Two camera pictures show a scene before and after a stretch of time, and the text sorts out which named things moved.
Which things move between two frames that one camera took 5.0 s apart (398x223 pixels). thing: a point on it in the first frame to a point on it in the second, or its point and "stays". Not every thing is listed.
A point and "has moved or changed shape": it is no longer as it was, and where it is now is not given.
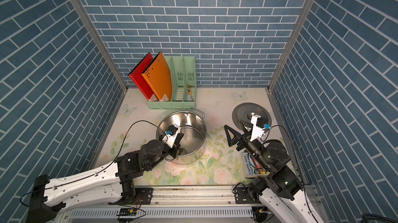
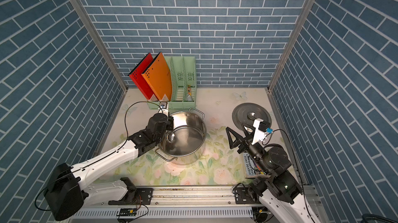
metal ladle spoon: (181, 151) has moved or changed shape
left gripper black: (176, 145) to (170, 122)
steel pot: (194, 128) stays
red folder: (137, 77) stays
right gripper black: (240, 137) stays
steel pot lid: (244, 111) stays
